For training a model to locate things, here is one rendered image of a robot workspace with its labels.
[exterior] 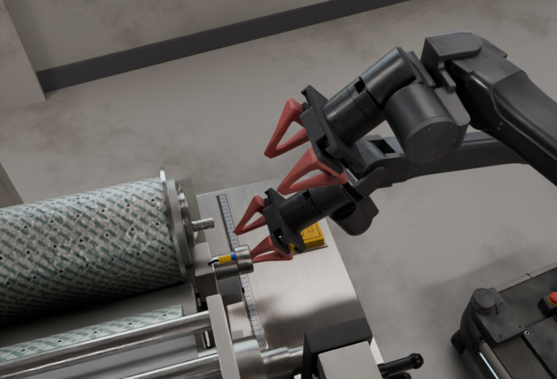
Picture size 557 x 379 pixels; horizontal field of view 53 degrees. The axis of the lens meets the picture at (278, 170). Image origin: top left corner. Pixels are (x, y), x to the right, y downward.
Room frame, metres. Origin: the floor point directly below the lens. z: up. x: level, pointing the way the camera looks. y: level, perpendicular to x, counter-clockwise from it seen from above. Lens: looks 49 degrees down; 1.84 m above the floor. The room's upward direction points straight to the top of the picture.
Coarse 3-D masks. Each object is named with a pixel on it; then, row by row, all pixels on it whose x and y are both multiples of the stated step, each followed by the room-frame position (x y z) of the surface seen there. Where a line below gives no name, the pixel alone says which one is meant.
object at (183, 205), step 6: (180, 192) 0.44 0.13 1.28; (180, 198) 0.43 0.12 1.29; (180, 204) 0.42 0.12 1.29; (186, 204) 0.42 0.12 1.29; (186, 210) 0.41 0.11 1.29; (186, 216) 0.40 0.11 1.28; (186, 222) 0.40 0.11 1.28; (186, 228) 0.39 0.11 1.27; (186, 234) 0.39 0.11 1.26; (192, 234) 0.39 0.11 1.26; (186, 240) 0.39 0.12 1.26; (192, 240) 0.39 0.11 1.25; (192, 246) 0.39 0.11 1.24
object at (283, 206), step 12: (264, 192) 0.56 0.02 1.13; (276, 192) 0.57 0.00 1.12; (300, 192) 0.54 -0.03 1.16; (276, 204) 0.53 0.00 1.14; (288, 204) 0.53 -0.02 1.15; (300, 204) 0.52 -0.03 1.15; (312, 204) 0.52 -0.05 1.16; (288, 216) 0.51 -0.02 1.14; (300, 216) 0.51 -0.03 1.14; (312, 216) 0.51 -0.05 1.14; (324, 216) 0.51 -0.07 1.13; (288, 228) 0.50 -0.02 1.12; (300, 228) 0.50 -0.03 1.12; (288, 240) 0.47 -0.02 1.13; (300, 240) 0.49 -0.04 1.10; (300, 252) 0.48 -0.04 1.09
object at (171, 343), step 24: (216, 312) 0.19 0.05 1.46; (120, 336) 0.17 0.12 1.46; (144, 336) 0.17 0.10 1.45; (168, 336) 0.17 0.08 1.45; (192, 336) 0.18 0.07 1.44; (216, 336) 0.17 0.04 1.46; (24, 360) 0.15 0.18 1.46; (48, 360) 0.15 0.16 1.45; (72, 360) 0.16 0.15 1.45; (96, 360) 0.16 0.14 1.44; (120, 360) 0.16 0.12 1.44; (144, 360) 0.16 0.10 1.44; (168, 360) 0.16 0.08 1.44; (192, 360) 0.15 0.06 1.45; (216, 360) 0.15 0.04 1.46
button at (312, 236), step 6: (312, 228) 0.64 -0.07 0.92; (318, 228) 0.64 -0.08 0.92; (306, 234) 0.62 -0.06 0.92; (312, 234) 0.62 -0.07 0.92; (318, 234) 0.62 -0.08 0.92; (306, 240) 0.61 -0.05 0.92; (312, 240) 0.61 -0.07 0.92; (318, 240) 0.61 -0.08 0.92; (294, 246) 0.60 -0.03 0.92; (306, 246) 0.60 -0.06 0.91; (312, 246) 0.61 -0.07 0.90
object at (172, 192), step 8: (168, 184) 0.44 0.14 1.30; (168, 192) 0.42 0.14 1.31; (176, 192) 0.42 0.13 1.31; (176, 200) 0.41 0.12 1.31; (176, 208) 0.40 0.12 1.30; (176, 216) 0.39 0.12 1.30; (176, 224) 0.38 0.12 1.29; (184, 232) 0.38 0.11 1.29; (184, 240) 0.37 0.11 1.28; (184, 248) 0.37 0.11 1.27; (184, 256) 0.37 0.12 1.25; (184, 264) 0.37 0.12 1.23
